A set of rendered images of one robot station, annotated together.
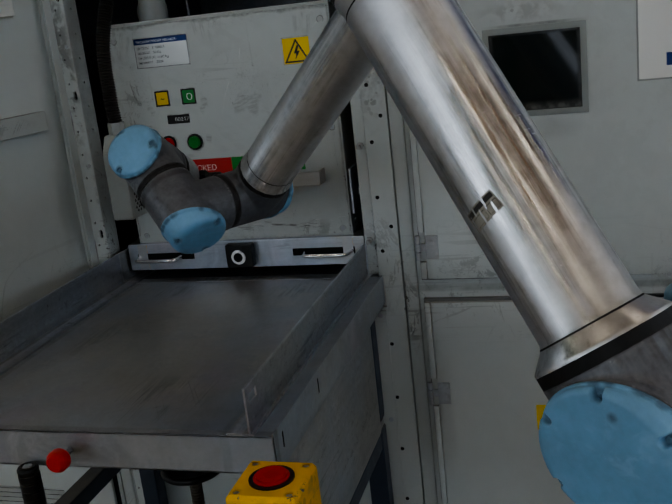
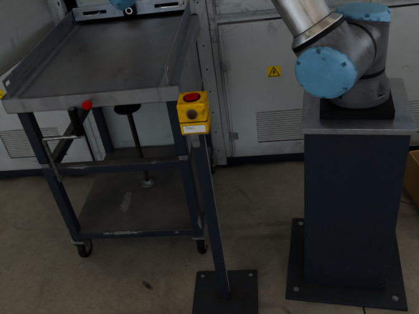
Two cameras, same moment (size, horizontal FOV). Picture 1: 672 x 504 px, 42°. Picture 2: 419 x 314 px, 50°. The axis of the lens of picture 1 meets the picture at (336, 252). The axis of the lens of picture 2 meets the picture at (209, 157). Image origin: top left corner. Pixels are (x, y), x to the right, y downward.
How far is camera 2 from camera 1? 0.35 m
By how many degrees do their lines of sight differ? 21
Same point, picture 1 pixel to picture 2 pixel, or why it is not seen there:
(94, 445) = (100, 97)
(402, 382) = (209, 62)
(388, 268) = (200, 10)
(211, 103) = not seen: outside the picture
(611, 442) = (322, 68)
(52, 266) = (38, 22)
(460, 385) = (234, 61)
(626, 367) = (328, 40)
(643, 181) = not seen: outside the picture
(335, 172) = not seen: outside the picture
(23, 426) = (65, 93)
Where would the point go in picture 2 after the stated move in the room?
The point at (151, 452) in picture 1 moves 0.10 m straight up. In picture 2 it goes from (126, 97) to (118, 70)
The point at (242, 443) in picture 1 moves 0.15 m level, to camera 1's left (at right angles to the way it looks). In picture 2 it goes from (165, 89) to (120, 99)
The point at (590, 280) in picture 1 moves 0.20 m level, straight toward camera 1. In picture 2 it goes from (314, 8) to (325, 38)
